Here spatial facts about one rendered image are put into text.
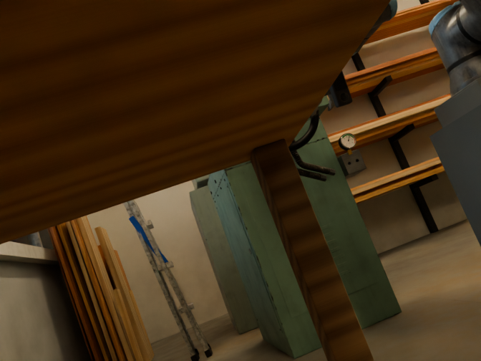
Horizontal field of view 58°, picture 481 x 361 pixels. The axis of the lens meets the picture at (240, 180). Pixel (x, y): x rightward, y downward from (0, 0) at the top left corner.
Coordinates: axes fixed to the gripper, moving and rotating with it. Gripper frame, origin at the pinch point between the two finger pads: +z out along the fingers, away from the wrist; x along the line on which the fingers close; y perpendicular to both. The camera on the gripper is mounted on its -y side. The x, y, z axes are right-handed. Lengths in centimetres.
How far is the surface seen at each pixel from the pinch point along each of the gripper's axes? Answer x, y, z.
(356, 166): -18.2, -5.2, 33.2
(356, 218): -11.6, -21.1, 42.8
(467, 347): 0, -76, 4
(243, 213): 28.8, -6.3, 37.3
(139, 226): 68, 37, 100
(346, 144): -16.9, 2.2, 27.6
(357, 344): 41, -70, -50
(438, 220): -195, 32, 271
